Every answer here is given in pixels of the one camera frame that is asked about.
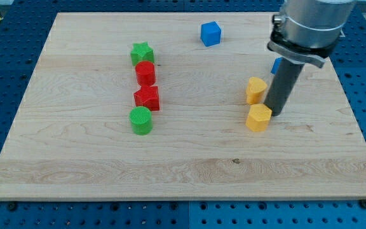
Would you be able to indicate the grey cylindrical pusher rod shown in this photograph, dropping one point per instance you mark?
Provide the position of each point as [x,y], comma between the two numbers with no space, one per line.
[282,85]

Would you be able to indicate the red cylinder block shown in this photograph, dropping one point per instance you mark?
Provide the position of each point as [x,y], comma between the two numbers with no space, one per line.
[145,72]

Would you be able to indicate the yellow hexagon block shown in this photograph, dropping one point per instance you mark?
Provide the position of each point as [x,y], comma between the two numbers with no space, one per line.
[258,117]

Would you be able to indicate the yellow heart block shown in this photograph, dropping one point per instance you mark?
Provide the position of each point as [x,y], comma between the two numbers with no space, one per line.
[255,90]

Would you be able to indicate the light wooden board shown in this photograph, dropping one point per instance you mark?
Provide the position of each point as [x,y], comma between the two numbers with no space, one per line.
[72,140]

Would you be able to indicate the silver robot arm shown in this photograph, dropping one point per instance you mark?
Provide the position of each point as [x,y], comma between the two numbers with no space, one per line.
[304,32]

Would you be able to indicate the red star block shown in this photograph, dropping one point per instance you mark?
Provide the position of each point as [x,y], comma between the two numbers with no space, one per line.
[147,96]

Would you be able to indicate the blue block behind rod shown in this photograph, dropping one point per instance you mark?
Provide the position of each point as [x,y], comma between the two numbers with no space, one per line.
[276,65]

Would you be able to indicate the green star block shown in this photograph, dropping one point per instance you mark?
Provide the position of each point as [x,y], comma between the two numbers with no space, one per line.
[141,52]

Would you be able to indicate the green cylinder block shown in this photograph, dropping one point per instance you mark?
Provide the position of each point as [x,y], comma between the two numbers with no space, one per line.
[141,120]

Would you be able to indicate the blue cube block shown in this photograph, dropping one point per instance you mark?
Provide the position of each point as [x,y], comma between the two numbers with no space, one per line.
[210,33]

